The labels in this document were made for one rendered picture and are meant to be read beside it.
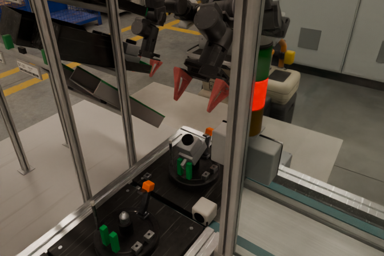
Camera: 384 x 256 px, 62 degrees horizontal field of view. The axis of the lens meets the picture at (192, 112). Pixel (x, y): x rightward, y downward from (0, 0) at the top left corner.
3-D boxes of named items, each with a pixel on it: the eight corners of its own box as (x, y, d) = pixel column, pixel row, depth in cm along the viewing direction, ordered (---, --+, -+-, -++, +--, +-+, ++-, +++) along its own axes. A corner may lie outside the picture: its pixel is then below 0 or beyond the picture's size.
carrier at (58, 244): (128, 188, 85) (123, 151, 78) (203, 232, 73) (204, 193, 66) (47, 255, 68) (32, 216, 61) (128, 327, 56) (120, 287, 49)
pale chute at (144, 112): (134, 112, 110) (140, 102, 110) (158, 128, 102) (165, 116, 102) (68, 79, 88) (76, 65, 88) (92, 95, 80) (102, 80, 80)
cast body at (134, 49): (130, 63, 96) (135, 40, 94) (138, 67, 93) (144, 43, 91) (106, 58, 89) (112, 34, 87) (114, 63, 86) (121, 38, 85)
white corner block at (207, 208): (202, 207, 79) (202, 195, 77) (217, 215, 77) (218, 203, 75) (191, 219, 76) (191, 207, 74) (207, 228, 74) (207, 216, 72)
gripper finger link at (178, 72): (184, 101, 73) (201, 64, 74) (161, 93, 76) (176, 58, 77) (197, 110, 78) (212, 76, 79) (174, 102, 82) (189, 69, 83)
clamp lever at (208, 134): (203, 151, 90) (209, 126, 88) (209, 154, 89) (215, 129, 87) (196, 154, 87) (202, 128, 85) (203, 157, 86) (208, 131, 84)
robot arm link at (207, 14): (244, 7, 79) (212, 11, 83) (230, -23, 69) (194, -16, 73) (240, 51, 76) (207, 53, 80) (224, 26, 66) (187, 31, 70)
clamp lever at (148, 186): (142, 209, 73) (148, 179, 71) (148, 213, 72) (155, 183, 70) (131, 215, 70) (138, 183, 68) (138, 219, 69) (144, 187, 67)
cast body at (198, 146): (194, 141, 86) (187, 126, 81) (207, 147, 84) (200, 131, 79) (176, 166, 83) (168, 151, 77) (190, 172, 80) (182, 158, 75)
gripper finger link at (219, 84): (210, 110, 69) (227, 72, 70) (184, 101, 73) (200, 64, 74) (221, 119, 75) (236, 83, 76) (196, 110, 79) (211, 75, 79)
